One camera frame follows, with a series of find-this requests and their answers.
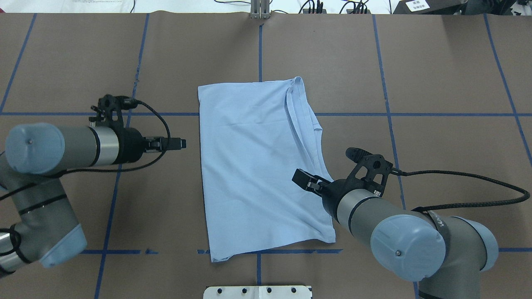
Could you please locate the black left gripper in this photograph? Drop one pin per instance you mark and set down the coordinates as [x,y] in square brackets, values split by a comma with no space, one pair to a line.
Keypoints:
[130,145]

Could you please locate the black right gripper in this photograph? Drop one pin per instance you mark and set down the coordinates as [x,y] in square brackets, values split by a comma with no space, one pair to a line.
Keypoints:
[331,192]

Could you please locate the light blue t-shirt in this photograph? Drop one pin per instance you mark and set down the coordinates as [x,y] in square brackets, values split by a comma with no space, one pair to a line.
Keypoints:
[254,136]

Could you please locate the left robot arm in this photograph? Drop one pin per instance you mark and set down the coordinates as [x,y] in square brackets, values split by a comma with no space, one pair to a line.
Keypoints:
[35,157]

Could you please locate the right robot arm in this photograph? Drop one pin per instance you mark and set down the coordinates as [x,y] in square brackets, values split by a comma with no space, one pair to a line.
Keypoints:
[445,255]

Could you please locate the black box with white label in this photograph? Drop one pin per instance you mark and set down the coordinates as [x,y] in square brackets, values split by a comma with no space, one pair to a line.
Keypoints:
[430,7]

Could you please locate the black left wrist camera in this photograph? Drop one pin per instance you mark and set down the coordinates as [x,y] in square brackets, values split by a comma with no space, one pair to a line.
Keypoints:
[109,111]

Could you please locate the white metal base plate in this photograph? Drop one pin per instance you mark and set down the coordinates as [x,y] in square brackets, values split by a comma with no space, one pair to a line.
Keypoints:
[259,292]

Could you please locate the grey aluminium frame post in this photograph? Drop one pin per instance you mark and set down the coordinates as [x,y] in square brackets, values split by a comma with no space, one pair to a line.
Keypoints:
[260,9]

